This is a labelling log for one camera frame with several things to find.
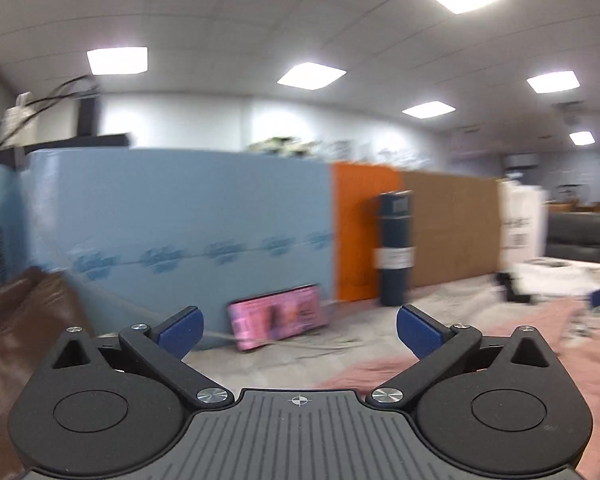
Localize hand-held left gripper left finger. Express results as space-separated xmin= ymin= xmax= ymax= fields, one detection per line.
xmin=50 ymin=306 xmax=232 ymax=413

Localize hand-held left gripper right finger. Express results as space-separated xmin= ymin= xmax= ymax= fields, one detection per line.
xmin=371 ymin=304 xmax=561 ymax=408

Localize dark blue roll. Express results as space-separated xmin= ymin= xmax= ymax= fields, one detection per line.
xmin=374 ymin=190 xmax=415 ymax=307

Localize pink box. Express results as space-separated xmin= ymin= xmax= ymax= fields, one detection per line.
xmin=228 ymin=283 xmax=332 ymax=352

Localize brown cardboard panel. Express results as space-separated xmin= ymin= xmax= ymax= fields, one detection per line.
xmin=399 ymin=170 xmax=505 ymax=290

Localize orange panel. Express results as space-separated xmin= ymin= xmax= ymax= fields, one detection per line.
xmin=331 ymin=162 xmax=405 ymax=305

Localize large light blue foam board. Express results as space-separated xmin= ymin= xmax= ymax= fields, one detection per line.
xmin=26 ymin=148 xmax=335 ymax=352

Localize white table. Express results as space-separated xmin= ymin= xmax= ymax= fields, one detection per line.
xmin=510 ymin=257 xmax=600 ymax=307

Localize white printed carton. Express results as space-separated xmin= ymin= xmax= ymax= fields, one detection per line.
xmin=499 ymin=180 xmax=549 ymax=267

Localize pink cloth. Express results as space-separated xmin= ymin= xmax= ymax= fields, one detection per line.
xmin=316 ymin=300 xmax=600 ymax=480

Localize black sofa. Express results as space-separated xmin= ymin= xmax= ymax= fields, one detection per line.
xmin=546 ymin=212 xmax=600 ymax=264

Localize narrow light blue foam board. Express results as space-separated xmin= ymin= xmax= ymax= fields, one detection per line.
xmin=0 ymin=160 xmax=31 ymax=297

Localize clutter on partition top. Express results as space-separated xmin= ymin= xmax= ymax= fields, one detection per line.
xmin=246 ymin=135 xmax=327 ymax=159

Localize wall air conditioner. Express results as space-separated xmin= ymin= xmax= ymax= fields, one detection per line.
xmin=503 ymin=153 xmax=540 ymax=171

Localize black shelf with post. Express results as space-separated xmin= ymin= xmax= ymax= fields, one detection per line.
xmin=0 ymin=91 xmax=132 ymax=162

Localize black cables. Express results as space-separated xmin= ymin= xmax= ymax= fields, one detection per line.
xmin=0 ymin=75 xmax=100 ymax=157

